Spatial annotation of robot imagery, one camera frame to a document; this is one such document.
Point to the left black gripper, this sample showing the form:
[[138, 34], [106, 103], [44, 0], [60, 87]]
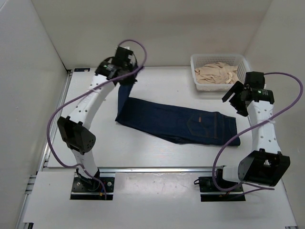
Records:
[[131, 80]]

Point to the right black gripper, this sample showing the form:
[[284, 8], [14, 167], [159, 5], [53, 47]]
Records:
[[237, 88]]

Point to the dark blue denim trousers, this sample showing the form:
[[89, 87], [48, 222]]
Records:
[[179, 125]]

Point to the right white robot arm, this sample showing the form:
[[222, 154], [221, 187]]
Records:
[[266, 164]]

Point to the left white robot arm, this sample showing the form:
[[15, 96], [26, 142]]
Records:
[[75, 127]]

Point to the beige trousers in basket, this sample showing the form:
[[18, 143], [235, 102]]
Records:
[[216, 73]]

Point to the white plastic mesh basket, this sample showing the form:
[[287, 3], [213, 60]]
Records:
[[199, 60]]

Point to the blue label sticker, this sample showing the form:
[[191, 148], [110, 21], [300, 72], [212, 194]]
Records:
[[81, 69]]

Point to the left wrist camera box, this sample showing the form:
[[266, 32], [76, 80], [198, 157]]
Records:
[[122, 56]]

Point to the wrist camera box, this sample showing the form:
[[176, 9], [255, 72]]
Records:
[[122, 56], [254, 80]]

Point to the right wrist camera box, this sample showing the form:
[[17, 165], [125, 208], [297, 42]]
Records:
[[254, 80]]

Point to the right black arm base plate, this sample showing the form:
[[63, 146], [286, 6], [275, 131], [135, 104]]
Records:
[[209, 192]]

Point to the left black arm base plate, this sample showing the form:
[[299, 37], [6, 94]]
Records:
[[79, 191]]

